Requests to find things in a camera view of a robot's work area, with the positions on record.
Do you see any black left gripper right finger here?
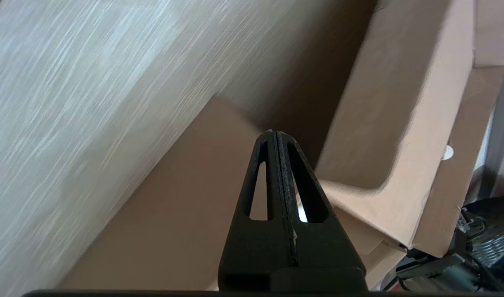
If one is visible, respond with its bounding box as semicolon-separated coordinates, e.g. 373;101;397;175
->
276;131;369;291

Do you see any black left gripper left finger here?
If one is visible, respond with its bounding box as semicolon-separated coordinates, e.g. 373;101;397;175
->
218;130;297;291

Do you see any brown cardboard box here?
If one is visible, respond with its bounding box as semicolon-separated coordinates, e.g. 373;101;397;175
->
57;0;504;292

